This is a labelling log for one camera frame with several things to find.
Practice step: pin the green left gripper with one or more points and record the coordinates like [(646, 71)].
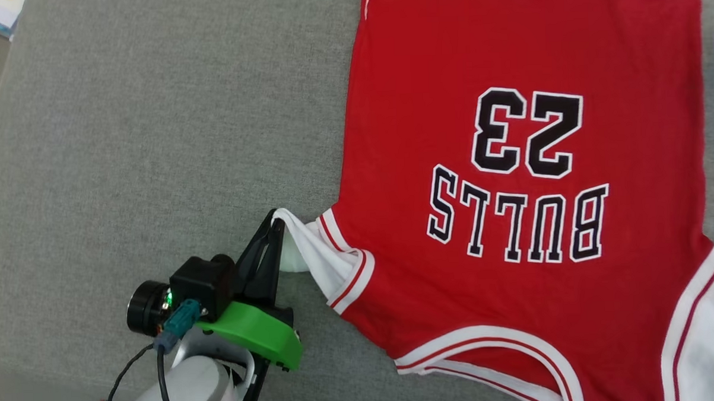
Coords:
[(261, 334)]

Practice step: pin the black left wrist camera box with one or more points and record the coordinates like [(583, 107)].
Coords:
[(202, 286)]

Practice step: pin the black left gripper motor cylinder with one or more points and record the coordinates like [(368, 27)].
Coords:
[(147, 309)]

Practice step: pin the red white basketball jersey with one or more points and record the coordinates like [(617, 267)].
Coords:
[(512, 219)]

